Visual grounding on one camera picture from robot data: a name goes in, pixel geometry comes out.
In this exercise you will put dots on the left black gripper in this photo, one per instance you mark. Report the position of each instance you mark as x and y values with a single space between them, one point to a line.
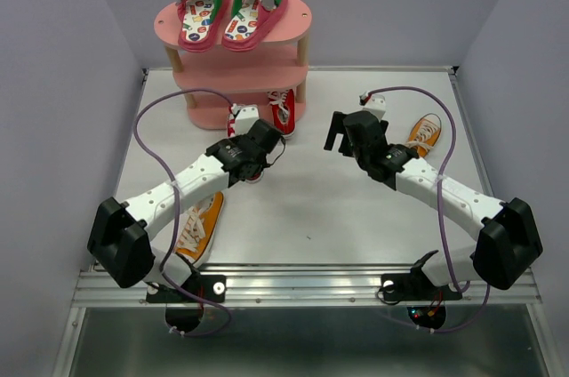
235 140

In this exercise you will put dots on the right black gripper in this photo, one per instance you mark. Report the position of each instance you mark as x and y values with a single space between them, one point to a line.
337 125

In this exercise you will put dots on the red sneaker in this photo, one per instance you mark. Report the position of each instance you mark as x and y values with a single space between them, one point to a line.
282 105
230 132

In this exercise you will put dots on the orange sneaker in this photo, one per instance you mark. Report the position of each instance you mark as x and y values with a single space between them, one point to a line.
424 135
195 240

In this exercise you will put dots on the pink sandal one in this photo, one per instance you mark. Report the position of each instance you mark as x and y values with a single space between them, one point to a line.
250 22
200 23

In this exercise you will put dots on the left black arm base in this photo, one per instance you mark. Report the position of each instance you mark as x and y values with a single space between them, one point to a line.
195 308

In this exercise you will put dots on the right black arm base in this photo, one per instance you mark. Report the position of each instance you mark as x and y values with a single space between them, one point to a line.
415 286

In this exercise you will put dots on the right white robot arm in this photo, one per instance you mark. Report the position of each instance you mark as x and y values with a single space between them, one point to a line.
505 233

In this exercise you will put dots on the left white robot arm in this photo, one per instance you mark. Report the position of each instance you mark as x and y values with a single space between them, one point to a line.
121 234

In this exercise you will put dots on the pink three-tier shoe shelf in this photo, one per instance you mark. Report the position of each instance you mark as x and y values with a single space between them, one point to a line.
279 63

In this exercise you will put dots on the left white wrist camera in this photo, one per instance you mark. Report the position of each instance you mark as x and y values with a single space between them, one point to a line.
245 118

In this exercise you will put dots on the aluminium mounting rail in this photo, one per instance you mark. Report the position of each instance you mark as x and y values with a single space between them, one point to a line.
252 286

